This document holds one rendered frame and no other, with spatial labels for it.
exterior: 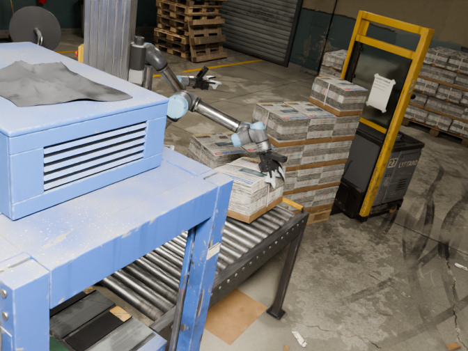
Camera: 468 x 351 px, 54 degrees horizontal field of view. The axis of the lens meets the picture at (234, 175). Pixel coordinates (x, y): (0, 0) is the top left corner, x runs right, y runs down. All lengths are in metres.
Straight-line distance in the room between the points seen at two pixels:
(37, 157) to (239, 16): 10.47
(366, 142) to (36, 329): 3.97
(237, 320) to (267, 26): 8.65
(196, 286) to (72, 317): 0.61
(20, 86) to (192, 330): 0.90
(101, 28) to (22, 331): 2.10
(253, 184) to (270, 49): 8.69
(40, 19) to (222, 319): 2.10
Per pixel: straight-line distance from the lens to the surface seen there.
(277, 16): 10.85
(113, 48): 2.83
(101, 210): 1.09
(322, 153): 3.97
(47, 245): 0.97
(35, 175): 1.03
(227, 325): 3.07
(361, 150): 4.65
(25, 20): 1.81
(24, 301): 0.91
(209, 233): 1.33
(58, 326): 1.87
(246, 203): 2.44
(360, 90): 3.99
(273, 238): 2.48
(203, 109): 2.59
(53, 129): 1.01
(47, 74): 1.24
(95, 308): 1.93
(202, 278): 1.42
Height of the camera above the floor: 2.12
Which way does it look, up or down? 26 degrees down
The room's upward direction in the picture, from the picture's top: 11 degrees clockwise
